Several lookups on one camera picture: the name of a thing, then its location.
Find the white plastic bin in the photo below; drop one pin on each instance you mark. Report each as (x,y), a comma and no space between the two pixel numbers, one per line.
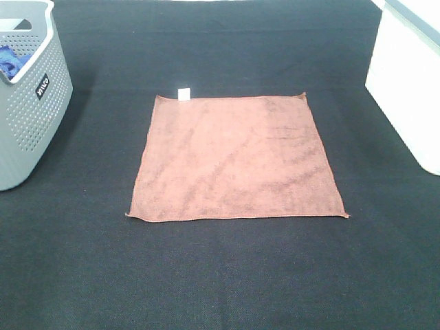
(403,76)

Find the blue cloth in basket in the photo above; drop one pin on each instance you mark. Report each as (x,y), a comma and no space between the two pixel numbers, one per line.
(11,64)

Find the grey perforated laundry basket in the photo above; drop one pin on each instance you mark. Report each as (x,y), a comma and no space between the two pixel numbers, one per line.
(34,101)

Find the black table mat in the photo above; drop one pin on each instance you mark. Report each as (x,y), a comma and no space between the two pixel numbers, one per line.
(72,259)

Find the brown microfibre towel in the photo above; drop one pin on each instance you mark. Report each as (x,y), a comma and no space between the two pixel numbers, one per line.
(231,158)

